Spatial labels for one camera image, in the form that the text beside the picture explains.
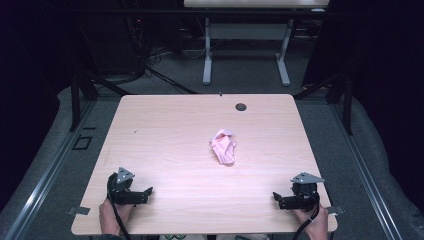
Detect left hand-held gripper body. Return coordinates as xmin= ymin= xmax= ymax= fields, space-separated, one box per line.
xmin=106 ymin=166 xmax=148 ymax=206

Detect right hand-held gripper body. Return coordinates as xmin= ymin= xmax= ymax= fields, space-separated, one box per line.
xmin=282 ymin=171 xmax=326 ymax=212

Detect person's left hand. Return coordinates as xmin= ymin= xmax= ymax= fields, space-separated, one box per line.
xmin=98 ymin=198 xmax=135 ymax=236

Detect person's right hand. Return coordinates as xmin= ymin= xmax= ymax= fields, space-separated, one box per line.
xmin=292 ymin=203 xmax=330 ymax=240

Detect crumpled pink cloth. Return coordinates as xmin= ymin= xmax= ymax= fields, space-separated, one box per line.
xmin=209 ymin=128 xmax=238 ymax=166

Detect dark equipment rack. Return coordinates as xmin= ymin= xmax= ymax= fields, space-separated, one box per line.
xmin=123 ymin=0 xmax=149 ymax=76

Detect white desk with metal legs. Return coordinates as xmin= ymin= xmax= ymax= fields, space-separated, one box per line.
xmin=183 ymin=0 xmax=331 ymax=87

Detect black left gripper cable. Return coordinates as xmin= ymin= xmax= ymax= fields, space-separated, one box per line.
xmin=106 ymin=173 xmax=133 ymax=240

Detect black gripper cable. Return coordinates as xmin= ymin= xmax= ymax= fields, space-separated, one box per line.
xmin=106 ymin=173 xmax=133 ymax=240
xmin=292 ymin=189 xmax=322 ymax=240

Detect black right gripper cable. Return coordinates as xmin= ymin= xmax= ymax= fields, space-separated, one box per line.
xmin=292 ymin=189 xmax=322 ymax=240

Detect grey metal table bracket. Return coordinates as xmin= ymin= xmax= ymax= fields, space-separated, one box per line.
xmin=65 ymin=205 xmax=91 ymax=216
xmin=325 ymin=205 xmax=345 ymax=216

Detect aluminium floor rail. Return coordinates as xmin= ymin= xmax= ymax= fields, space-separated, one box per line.
xmin=2 ymin=99 xmax=98 ymax=240
xmin=329 ymin=102 xmax=405 ymax=240

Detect black metal frame stand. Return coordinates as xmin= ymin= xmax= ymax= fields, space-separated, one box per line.
xmin=293 ymin=70 xmax=355 ymax=136
xmin=68 ymin=64 xmax=134 ymax=133

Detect black floor cables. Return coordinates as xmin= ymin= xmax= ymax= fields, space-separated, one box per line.
xmin=143 ymin=46 xmax=201 ymax=95

